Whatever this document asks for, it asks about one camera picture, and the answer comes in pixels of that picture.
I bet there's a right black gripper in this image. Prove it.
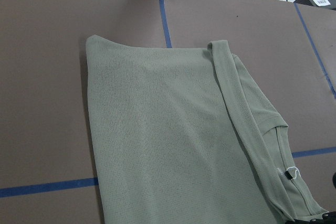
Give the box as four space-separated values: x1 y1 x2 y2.
285 211 336 224

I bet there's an olive green long-sleeve shirt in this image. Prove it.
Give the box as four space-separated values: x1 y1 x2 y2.
86 35 325 223

